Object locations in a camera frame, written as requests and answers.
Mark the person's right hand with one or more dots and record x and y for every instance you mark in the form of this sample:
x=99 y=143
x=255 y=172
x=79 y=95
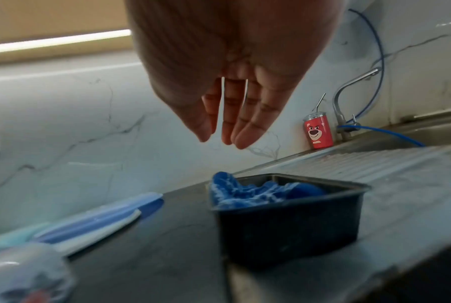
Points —
x=233 y=47

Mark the blue striped cloth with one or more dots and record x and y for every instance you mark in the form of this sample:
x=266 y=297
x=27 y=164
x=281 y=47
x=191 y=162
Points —
x=240 y=192

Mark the lavender plate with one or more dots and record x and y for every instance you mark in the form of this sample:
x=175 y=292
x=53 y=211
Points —
x=98 y=218

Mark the speckled white plate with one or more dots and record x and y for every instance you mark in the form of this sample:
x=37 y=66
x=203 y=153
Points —
x=98 y=239

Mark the teal plate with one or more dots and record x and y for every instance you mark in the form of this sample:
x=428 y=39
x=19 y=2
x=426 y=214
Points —
x=8 y=239

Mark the white floral bowl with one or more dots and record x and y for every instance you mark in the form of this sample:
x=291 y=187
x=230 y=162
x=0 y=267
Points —
x=23 y=272

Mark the steel faucet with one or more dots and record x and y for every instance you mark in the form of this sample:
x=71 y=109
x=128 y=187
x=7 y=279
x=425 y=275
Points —
x=339 y=100

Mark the red bear cup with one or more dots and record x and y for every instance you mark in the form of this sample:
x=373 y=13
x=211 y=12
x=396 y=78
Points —
x=319 y=131

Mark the led light strip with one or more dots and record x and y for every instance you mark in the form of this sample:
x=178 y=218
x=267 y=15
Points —
x=53 y=42

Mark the black plastic tray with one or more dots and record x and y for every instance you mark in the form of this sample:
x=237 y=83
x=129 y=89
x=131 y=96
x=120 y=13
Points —
x=285 y=231

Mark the steel sink drainboard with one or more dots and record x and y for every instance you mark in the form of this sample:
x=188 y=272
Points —
x=405 y=189

